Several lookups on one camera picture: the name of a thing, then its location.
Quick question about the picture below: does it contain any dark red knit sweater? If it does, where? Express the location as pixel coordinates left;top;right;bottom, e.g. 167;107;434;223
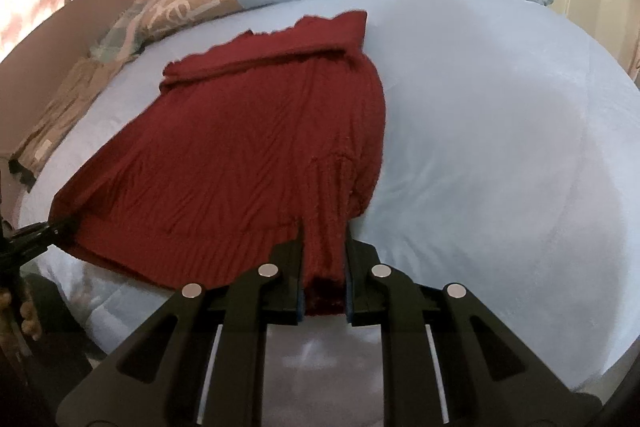
49;10;385;315

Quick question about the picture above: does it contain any person's left hand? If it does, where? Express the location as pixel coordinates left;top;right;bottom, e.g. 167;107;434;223
1;288;42;359

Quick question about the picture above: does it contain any brown upholstered headboard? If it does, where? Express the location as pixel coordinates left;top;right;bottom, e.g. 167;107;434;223
1;0;134;156

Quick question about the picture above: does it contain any beige crumpled cloth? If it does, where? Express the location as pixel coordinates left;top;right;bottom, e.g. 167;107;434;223
9;57;128;191

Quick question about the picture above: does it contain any light blue quilted bedspread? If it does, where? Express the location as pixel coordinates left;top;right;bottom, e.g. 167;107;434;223
21;0;639;397

